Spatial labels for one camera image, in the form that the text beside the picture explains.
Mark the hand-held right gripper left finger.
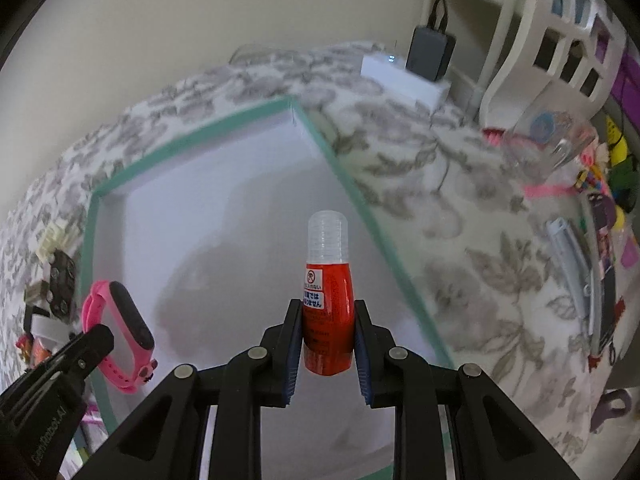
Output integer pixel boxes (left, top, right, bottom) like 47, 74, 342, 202
72, 299, 304, 480

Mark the clear plastic cup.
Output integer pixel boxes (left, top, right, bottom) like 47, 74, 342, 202
500, 82, 598, 183

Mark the cream hair clip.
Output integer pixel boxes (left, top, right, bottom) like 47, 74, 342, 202
37, 224, 83, 261

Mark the pink smart band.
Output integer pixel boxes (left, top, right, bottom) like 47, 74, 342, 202
82, 281, 158, 395

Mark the black printed strip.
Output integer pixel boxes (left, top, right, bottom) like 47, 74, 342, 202
582, 192, 620, 361

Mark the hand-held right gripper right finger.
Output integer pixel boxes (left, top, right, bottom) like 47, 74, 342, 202
353, 300, 581, 480

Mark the red bottle with clear cap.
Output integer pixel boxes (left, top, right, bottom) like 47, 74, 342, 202
301, 210, 357, 376

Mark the white box with teal rim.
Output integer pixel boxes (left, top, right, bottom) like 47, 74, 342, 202
79, 95, 457, 480

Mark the white plastic basket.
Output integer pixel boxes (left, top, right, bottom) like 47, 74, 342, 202
477, 0, 628, 126

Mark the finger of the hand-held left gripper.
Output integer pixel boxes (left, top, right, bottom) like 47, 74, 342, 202
47, 324, 115, 386

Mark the grey floral blanket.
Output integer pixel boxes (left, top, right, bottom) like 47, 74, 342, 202
0, 40, 640, 480

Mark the yellow toy figure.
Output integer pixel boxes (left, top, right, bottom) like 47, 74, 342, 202
605, 115, 630, 166

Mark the pink ribbon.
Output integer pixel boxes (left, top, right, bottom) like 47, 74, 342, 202
522, 184, 576, 199

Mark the purple plastic hook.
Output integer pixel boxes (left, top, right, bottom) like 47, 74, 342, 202
590, 389, 633, 433

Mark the black block with dots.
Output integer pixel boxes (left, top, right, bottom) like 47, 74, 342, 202
47, 252, 79, 318

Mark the black power adapter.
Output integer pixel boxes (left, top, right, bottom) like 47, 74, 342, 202
405, 26, 457, 82

